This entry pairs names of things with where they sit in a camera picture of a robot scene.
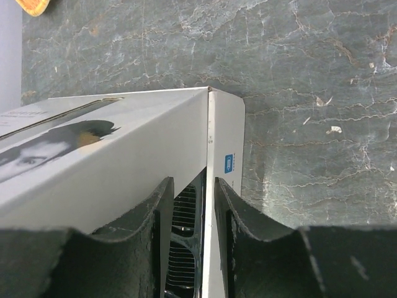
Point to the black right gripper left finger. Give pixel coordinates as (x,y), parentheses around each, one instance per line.
(125,258)

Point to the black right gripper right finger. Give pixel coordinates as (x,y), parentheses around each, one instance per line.
(260,257)

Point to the black clipper guard comb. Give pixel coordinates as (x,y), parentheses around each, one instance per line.
(181,266)
(184,211)

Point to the white clipper kit box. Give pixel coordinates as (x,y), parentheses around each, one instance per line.
(82,162)

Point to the woven orange tray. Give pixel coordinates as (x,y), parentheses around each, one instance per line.
(33,8)

